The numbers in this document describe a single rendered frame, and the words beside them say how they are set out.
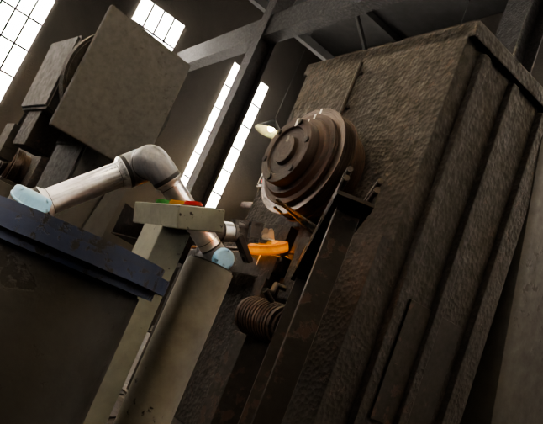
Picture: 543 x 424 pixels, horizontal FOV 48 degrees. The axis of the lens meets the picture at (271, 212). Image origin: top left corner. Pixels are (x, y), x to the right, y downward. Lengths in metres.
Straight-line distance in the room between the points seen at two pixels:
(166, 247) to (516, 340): 1.70
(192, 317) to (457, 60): 1.41
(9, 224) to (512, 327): 2.15
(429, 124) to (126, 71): 3.10
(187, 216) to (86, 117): 3.52
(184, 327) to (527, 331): 1.66
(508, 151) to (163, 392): 1.68
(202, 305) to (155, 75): 3.75
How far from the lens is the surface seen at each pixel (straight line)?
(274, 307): 1.88
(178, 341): 1.41
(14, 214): 0.82
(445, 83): 2.32
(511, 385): 2.69
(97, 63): 4.80
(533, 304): 2.72
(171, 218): 1.27
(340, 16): 8.94
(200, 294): 1.41
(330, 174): 2.22
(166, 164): 1.98
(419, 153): 2.20
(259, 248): 2.28
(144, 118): 4.95
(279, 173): 2.32
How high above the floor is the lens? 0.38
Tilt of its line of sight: 12 degrees up
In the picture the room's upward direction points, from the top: 23 degrees clockwise
